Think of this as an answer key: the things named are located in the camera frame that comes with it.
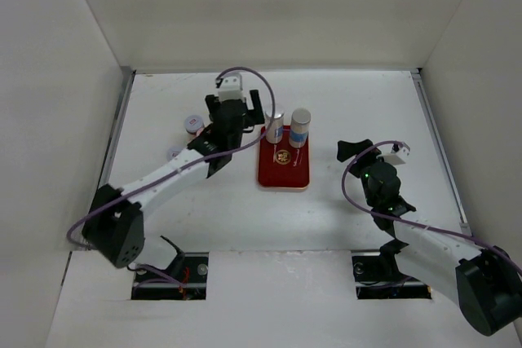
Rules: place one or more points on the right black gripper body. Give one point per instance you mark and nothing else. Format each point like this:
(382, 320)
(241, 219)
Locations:
(361, 169)

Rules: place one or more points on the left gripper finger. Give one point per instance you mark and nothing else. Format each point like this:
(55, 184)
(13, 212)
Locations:
(256, 114)
(210, 101)

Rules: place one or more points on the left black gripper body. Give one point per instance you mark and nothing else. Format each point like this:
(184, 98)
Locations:
(249, 123)

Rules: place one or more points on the tall jar blue label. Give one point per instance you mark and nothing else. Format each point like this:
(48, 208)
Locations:
(274, 123)
(299, 127)

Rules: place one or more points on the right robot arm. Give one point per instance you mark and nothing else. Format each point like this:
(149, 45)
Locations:
(480, 279)

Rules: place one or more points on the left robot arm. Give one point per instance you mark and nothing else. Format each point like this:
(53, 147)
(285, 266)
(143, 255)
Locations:
(116, 222)

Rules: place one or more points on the short jar white lid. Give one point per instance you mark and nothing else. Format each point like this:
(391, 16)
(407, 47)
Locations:
(194, 125)
(172, 153)

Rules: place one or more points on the red lacquer tray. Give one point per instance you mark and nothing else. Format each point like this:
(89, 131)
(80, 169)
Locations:
(280, 166)

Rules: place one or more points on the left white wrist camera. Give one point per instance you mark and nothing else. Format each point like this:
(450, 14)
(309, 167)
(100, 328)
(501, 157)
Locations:
(229, 87)

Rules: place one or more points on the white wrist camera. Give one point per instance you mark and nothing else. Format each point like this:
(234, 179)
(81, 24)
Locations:
(398, 155)
(229, 87)

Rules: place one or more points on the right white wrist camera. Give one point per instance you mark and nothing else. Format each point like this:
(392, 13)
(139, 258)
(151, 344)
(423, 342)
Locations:
(398, 155)

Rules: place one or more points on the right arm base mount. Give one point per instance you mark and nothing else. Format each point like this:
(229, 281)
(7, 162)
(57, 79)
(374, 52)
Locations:
(377, 276)

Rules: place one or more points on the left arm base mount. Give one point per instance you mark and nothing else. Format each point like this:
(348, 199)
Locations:
(184, 279)

